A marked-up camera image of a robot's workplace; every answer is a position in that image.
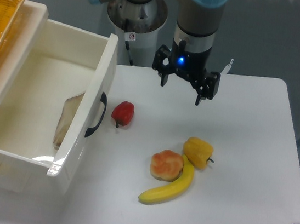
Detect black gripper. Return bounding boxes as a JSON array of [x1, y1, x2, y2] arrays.
[[151, 41, 221, 106]]

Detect white top drawer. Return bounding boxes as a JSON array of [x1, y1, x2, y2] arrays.
[[0, 20, 118, 193]]

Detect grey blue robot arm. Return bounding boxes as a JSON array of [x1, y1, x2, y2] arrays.
[[89, 0, 228, 105]]

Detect beige cloth in drawer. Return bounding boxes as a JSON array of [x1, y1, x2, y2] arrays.
[[53, 92, 85, 150]]

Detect red bell pepper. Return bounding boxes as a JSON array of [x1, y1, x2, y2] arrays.
[[111, 101, 134, 128]]

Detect yellow bell pepper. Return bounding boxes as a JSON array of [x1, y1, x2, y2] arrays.
[[183, 137, 214, 170]]

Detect orange swirl bread bun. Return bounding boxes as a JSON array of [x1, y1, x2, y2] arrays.
[[150, 150, 184, 182]]

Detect yellow banana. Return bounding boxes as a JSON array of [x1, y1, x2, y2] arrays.
[[138, 155, 195, 205]]

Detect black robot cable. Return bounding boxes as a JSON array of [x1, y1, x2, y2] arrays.
[[121, 38, 138, 67]]

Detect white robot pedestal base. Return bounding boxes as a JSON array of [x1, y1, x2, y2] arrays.
[[107, 0, 168, 67]]

